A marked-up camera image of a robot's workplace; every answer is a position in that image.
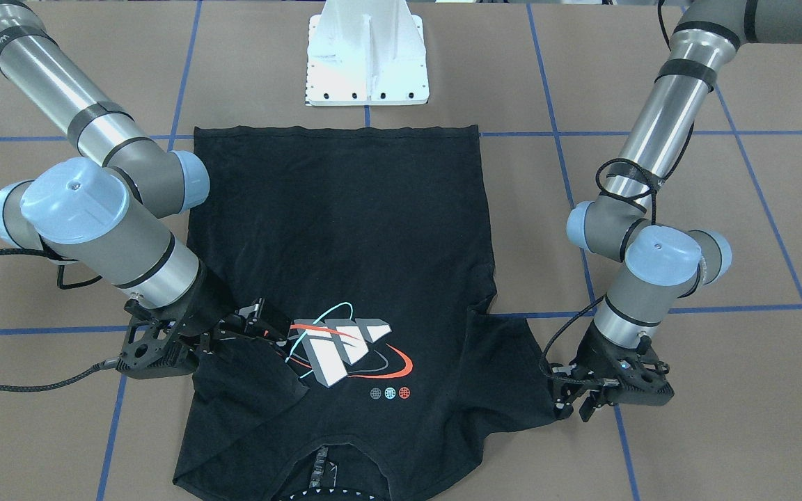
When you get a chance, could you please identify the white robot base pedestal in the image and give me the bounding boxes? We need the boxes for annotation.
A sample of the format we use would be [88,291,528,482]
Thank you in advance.
[305,1,430,106]

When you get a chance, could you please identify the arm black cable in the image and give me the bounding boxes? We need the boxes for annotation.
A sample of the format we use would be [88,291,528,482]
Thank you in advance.
[540,0,694,363]
[0,247,130,390]

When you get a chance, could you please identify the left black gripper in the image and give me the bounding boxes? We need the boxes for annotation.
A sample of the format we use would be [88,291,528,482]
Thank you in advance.
[547,324,675,422]

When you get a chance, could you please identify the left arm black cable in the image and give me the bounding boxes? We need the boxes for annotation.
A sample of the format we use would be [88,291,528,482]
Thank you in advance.
[540,0,694,363]

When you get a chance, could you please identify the black graphic t-shirt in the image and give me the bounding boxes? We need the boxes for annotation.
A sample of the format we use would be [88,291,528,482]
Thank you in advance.
[174,125,555,500]

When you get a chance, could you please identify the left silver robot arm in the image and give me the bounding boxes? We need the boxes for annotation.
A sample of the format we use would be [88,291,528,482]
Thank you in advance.
[539,1,802,422]

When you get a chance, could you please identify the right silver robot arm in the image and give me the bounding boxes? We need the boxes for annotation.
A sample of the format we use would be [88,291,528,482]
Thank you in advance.
[0,1,295,379]

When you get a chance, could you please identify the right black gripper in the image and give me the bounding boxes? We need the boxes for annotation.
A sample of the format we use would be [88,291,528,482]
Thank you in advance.
[117,270,308,379]

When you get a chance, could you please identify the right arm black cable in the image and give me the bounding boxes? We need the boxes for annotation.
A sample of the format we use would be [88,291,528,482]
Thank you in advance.
[0,247,130,390]

